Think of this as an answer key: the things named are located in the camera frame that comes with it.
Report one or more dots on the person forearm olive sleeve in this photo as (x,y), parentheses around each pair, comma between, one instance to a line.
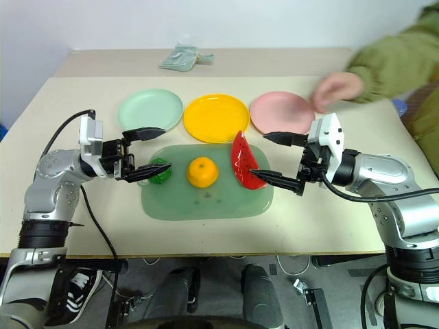
(394,58)

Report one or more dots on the black table frame bar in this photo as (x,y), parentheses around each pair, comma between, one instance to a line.
(346,261)
(103,265)

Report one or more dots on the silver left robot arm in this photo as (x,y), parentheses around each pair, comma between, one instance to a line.
(51,192)

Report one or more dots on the yellow plate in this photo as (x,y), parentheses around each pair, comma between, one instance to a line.
(216,118)

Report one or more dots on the crumpled clear plastic bag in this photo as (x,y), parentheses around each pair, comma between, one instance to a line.
(180,60)

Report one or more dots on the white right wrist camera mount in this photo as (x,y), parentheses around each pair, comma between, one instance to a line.
(329,130)

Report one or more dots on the black metal frame bracket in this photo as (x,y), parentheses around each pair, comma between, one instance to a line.
(310,301)

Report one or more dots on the mint green plate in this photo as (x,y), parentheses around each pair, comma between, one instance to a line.
(149,109)

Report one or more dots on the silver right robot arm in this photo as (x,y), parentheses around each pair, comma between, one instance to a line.
(377,168)

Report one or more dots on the translucent green tray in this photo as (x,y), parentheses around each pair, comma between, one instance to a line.
(205,202)

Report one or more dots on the orange toy fruit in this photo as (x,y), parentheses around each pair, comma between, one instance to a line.
(202,171)

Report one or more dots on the red watermelon slice toy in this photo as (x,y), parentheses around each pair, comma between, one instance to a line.
(241,161)

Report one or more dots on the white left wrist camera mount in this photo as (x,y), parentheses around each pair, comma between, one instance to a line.
(90,133)

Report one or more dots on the person bare hand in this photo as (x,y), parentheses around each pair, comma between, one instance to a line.
(337,89)

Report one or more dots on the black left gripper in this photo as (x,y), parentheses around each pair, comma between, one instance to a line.
(115,157)

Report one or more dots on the pink plate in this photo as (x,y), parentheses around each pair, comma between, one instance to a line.
(279,111)

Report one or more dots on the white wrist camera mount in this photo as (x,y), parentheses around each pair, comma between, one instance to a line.
(90,133)
(329,130)

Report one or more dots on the green toy vegetable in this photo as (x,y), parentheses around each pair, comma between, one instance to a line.
(159,180)

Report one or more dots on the blue round object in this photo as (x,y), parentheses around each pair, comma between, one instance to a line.
(401,108)

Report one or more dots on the person olive jacket torso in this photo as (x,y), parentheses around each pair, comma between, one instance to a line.
(427,130)

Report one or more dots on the black white sneaker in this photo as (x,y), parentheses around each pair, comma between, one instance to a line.
(77,294)

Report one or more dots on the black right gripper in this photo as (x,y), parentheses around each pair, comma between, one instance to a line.
(312,162)

